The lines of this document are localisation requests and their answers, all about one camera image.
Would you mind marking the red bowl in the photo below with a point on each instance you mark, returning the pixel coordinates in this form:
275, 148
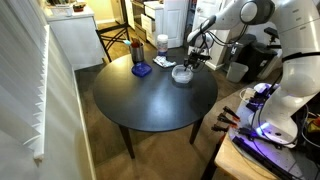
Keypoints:
79, 6

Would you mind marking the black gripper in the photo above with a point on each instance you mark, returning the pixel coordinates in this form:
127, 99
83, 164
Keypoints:
198, 57

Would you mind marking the blue plastic lid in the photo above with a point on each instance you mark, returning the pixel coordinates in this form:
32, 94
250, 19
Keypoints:
141, 70

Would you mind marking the round black table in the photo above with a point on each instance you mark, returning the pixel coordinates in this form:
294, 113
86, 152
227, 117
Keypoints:
150, 103

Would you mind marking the wooden spatula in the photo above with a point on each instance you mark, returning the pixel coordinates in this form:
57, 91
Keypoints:
135, 42

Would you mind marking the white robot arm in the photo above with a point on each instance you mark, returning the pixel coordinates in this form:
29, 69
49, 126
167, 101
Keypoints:
300, 66

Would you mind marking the wooden spoon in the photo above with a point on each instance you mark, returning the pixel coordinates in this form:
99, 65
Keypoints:
139, 43

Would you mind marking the white vertical window blinds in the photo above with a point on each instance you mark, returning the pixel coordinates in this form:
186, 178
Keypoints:
20, 83

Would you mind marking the grey metal base plate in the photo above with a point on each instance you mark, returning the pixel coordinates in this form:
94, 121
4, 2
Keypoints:
266, 155

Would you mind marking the white drawer cabinet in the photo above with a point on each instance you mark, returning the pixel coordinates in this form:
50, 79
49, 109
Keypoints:
160, 20

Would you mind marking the steel utensil cup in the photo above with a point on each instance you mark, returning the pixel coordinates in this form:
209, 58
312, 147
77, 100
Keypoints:
137, 54

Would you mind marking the black waste bin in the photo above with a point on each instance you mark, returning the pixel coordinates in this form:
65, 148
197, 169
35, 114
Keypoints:
256, 55

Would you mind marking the white kitchen counter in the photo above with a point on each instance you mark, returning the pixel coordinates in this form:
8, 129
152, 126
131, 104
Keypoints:
76, 36

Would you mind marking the clear plastic bowl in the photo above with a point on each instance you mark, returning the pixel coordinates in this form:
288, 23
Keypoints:
182, 80
181, 71

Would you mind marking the white mug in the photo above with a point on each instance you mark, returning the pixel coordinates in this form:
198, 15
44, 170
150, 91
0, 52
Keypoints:
68, 11

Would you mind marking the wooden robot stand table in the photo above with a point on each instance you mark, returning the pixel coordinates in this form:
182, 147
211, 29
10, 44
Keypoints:
233, 160

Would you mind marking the checkered dish cloth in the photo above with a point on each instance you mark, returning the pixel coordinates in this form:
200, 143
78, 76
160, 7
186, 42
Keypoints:
164, 61

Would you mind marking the white wipes canister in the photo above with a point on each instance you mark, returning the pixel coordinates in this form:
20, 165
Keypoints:
162, 43

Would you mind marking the black metal chair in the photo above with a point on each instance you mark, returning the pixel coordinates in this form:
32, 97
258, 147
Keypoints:
113, 28

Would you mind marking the grey trash bin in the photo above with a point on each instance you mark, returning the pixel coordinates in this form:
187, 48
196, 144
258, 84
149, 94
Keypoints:
236, 71

